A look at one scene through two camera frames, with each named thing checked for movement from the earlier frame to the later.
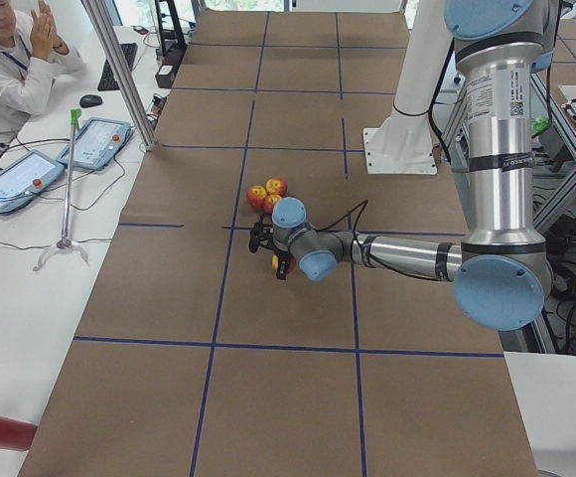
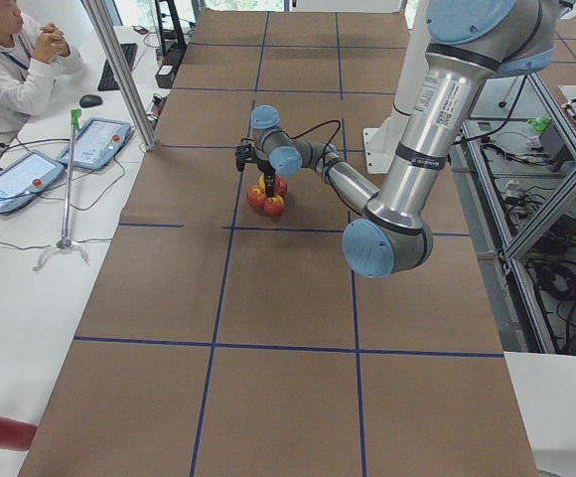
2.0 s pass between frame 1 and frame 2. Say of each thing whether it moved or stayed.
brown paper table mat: stayed
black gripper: moved
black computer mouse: stayed
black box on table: stayed
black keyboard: stayed
